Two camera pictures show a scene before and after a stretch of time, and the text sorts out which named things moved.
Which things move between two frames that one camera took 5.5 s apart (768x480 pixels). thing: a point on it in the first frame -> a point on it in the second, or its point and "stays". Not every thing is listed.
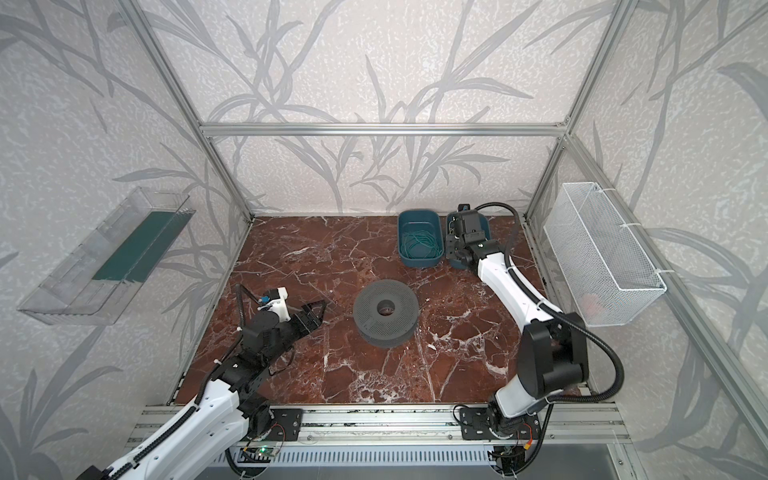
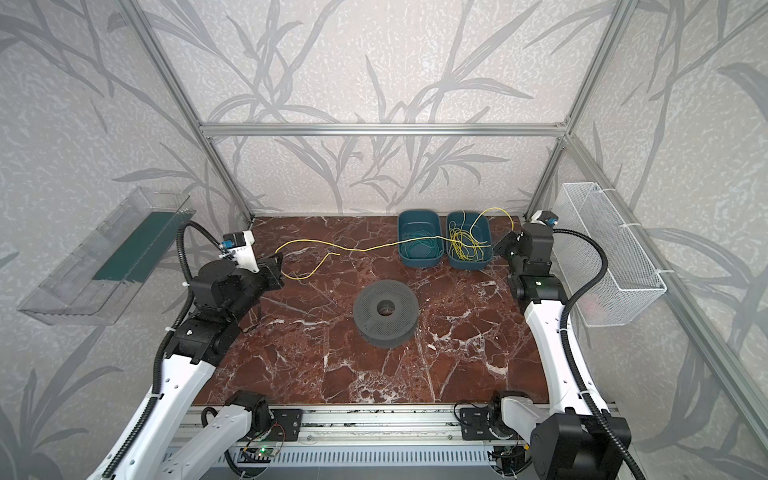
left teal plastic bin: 420,237 stays
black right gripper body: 462,225 -> 510,245
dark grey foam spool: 386,331 stays
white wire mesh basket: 607,276 stays
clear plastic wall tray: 96,278 stays
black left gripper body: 302,320 -> 267,271
